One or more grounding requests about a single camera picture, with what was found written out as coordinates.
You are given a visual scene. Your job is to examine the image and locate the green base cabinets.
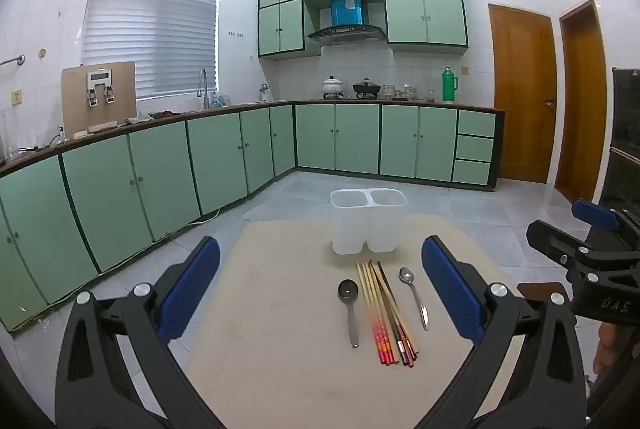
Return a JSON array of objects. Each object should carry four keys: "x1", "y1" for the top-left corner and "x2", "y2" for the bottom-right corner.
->
[{"x1": 0, "y1": 102, "x2": 506, "y2": 332}]

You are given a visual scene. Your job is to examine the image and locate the dark cloth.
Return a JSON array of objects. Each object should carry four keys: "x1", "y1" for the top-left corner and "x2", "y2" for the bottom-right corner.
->
[{"x1": 120, "y1": 110, "x2": 181, "y2": 125}]

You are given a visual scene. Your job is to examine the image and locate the wooden board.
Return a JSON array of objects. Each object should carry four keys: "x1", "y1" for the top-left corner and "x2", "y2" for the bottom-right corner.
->
[{"x1": 61, "y1": 62, "x2": 137, "y2": 137}]

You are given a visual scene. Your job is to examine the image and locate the pile of mixed chopsticks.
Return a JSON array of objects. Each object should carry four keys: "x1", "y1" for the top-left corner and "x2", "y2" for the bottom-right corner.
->
[{"x1": 355, "y1": 260, "x2": 420, "y2": 368}]

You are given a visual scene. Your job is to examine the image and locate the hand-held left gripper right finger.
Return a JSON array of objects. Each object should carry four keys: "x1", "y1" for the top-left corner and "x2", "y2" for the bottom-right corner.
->
[{"x1": 415, "y1": 235, "x2": 587, "y2": 429}]

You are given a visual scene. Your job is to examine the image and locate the white window blind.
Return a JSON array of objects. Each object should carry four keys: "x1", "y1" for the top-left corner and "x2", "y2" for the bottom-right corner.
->
[{"x1": 81, "y1": 0, "x2": 222, "y2": 100}]

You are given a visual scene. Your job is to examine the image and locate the green thermos flask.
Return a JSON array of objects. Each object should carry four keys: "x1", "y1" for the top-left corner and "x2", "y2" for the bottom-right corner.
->
[{"x1": 441, "y1": 66, "x2": 459, "y2": 103}]

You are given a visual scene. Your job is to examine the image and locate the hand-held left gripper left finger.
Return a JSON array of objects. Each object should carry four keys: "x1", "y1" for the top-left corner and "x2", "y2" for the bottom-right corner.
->
[{"x1": 54, "y1": 236, "x2": 236, "y2": 429}]

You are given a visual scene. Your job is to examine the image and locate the green upper wall cabinets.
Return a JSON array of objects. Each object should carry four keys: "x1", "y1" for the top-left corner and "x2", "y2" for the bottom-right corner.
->
[{"x1": 257, "y1": 0, "x2": 469, "y2": 59}]

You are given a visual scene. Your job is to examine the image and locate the black cabinet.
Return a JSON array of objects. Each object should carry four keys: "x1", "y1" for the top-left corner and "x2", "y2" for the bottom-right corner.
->
[{"x1": 597, "y1": 68, "x2": 640, "y2": 210}]

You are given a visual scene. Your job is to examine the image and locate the person's right hand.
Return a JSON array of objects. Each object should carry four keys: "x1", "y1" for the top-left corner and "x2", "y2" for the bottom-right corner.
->
[{"x1": 593, "y1": 323, "x2": 631, "y2": 377}]

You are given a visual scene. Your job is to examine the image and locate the black range hood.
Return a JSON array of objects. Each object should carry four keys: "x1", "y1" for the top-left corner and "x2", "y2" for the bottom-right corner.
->
[{"x1": 306, "y1": 0, "x2": 387, "y2": 46}]

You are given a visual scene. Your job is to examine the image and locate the brown wooden door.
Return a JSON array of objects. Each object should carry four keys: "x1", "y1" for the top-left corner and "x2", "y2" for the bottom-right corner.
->
[
  {"x1": 488, "y1": 3, "x2": 557, "y2": 184},
  {"x1": 554, "y1": 0, "x2": 608, "y2": 205}
]

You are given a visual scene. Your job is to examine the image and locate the dark metal soup spoon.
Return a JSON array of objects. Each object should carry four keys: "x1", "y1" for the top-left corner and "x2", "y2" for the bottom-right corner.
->
[{"x1": 338, "y1": 279, "x2": 361, "y2": 349}]

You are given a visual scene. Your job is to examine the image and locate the white two-compartment utensil holder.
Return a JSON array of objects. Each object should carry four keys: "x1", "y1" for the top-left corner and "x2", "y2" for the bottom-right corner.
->
[{"x1": 330, "y1": 188, "x2": 407, "y2": 256}]

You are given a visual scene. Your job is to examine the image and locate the gas stove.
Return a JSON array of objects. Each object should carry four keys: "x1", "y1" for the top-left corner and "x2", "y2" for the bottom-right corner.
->
[{"x1": 310, "y1": 92, "x2": 386, "y2": 102}]

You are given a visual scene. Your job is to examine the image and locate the white clamp bracket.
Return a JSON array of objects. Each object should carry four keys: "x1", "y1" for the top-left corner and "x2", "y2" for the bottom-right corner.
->
[{"x1": 85, "y1": 72, "x2": 117, "y2": 108}]

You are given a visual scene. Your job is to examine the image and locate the tall clear glass container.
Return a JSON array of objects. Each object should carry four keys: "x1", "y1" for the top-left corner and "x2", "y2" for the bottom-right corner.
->
[{"x1": 0, "y1": 109, "x2": 19, "y2": 160}]

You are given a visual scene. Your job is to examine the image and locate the silver metal spoon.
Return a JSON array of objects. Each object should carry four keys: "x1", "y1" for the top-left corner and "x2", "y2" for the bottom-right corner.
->
[{"x1": 398, "y1": 266, "x2": 430, "y2": 331}]

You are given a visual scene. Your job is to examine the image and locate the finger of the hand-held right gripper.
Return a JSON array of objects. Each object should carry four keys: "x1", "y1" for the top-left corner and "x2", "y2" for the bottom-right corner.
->
[
  {"x1": 526, "y1": 219, "x2": 608, "y2": 282},
  {"x1": 571, "y1": 199, "x2": 640, "y2": 236}
]

